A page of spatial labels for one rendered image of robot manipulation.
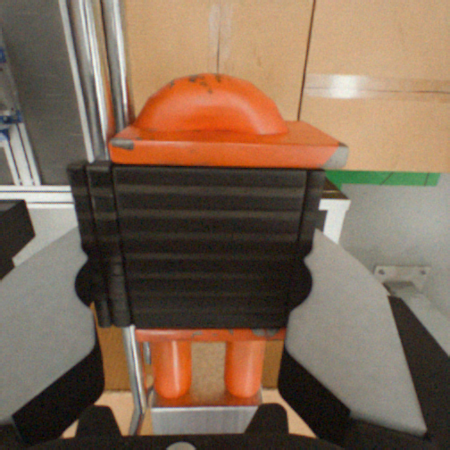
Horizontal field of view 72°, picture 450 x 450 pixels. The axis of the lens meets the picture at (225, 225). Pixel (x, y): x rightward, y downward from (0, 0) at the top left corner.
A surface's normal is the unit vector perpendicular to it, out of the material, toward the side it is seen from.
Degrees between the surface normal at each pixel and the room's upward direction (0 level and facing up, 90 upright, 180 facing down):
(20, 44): 0
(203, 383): 90
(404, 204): 0
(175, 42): 0
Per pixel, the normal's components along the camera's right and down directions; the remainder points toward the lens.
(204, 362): 0.04, -0.89
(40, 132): 0.04, 0.46
